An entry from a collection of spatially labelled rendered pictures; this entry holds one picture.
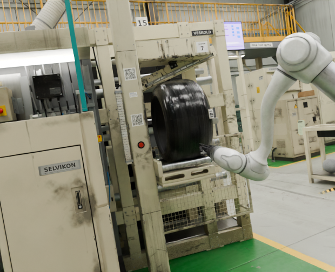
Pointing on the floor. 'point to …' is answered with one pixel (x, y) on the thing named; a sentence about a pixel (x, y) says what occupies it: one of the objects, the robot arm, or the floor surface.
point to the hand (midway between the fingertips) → (202, 146)
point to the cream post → (138, 136)
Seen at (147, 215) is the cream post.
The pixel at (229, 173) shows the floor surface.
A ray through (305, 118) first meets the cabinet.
